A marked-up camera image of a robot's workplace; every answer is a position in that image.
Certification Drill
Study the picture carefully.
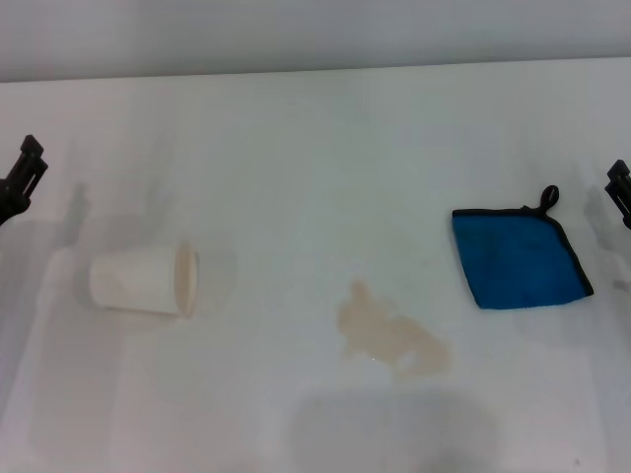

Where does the blue rag with black trim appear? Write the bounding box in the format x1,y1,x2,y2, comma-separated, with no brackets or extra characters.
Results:
452,184,596,311

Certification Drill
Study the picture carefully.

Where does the white paper cup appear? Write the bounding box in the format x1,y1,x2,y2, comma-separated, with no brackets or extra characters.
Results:
88,239,202,319

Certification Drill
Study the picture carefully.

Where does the brown water stain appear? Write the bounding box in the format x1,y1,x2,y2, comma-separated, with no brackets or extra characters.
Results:
336,279,454,381

